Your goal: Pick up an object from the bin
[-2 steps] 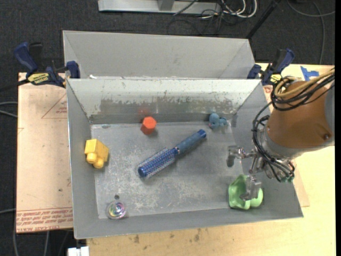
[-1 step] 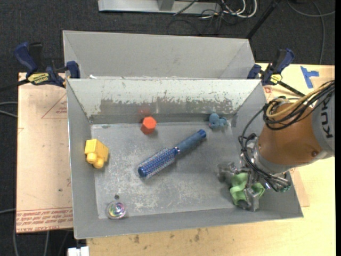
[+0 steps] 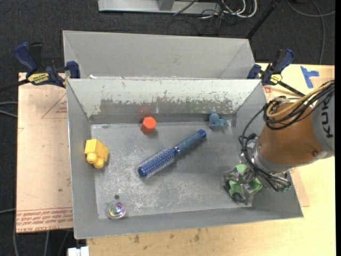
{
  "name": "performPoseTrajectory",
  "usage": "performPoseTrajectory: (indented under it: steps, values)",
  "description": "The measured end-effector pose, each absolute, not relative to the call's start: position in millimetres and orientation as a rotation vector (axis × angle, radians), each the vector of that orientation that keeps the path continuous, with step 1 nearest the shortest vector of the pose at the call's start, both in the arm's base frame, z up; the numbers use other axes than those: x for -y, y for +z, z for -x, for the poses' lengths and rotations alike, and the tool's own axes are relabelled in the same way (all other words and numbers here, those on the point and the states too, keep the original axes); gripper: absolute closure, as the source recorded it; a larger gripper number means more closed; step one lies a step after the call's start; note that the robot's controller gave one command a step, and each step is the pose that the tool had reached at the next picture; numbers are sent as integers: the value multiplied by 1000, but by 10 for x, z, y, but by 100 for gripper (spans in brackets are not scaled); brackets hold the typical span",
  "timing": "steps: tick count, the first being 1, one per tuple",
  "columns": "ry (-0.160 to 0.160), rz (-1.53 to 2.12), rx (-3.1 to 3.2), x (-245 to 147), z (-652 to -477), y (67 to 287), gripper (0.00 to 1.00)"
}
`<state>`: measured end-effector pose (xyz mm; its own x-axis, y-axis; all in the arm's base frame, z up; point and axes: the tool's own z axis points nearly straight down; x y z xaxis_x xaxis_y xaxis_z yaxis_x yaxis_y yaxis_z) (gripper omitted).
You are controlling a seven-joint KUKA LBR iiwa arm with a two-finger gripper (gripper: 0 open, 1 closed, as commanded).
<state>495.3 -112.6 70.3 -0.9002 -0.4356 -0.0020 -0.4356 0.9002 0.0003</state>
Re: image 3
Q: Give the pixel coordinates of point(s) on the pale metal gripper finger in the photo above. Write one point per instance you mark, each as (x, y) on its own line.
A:
(243, 195)
(232, 175)

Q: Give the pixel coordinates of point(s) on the light green irregular object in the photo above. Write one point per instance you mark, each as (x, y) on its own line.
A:
(235, 187)

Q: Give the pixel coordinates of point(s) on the blue toy animal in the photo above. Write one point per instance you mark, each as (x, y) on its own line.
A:
(215, 121)

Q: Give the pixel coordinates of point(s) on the grey metal bin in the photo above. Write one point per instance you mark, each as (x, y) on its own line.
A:
(170, 175)

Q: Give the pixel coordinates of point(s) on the blue hairbrush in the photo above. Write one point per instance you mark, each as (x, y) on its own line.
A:
(165, 157)

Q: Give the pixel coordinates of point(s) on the orange hexagonal block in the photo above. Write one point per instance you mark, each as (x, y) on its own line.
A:
(148, 125)

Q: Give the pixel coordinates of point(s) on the clear swirl ball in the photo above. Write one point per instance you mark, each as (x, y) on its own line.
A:
(115, 210)

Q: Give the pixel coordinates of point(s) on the yellow toy block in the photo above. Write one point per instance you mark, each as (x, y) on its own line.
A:
(97, 151)

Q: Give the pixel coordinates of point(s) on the brown cardboard board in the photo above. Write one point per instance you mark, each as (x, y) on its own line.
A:
(42, 148)

